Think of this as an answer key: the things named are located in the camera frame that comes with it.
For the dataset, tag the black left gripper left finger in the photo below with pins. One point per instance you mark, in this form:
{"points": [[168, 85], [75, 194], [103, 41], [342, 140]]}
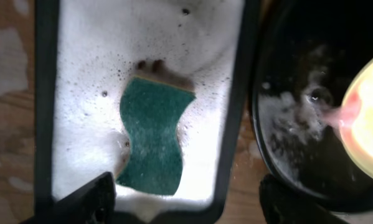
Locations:
{"points": [[92, 203]]}

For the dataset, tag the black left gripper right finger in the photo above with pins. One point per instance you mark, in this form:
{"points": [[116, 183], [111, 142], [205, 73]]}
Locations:
{"points": [[281, 205]]}

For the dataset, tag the green yellow sponge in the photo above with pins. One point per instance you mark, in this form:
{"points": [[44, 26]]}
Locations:
{"points": [[150, 112]]}

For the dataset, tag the yellow plate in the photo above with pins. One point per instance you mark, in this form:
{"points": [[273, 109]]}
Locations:
{"points": [[358, 139]]}

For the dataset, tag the black round tray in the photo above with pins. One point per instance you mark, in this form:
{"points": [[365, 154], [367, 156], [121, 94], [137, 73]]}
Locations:
{"points": [[309, 53]]}

